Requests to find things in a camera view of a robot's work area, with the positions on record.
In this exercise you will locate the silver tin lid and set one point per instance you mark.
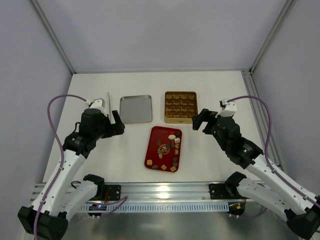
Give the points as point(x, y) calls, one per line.
point(136, 109)

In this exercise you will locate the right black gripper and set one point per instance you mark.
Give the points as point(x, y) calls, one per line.
point(208, 124)

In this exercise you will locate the red tray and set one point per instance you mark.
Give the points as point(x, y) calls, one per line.
point(163, 151)

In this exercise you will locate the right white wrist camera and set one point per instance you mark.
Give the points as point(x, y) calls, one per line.
point(228, 108)

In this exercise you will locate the gold chocolate box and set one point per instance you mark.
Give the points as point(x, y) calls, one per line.
point(180, 107)

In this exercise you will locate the aluminium front rail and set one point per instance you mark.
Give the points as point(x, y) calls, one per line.
point(144, 198)

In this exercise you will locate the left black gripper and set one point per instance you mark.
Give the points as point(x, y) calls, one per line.
point(110, 127)

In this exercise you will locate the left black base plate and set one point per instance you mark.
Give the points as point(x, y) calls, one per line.
point(112, 192)

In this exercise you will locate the metal tongs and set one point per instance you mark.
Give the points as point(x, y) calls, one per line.
point(109, 105)

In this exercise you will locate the white oval chocolate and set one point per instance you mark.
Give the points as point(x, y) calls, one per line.
point(171, 137)

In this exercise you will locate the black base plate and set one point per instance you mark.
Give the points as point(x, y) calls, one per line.
point(217, 191)
point(112, 192)

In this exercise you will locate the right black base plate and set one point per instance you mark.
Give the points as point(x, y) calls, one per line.
point(217, 191)

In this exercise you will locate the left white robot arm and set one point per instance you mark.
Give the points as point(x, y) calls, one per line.
point(49, 214)

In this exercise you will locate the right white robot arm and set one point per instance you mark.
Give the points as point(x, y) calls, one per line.
point(297, 206)

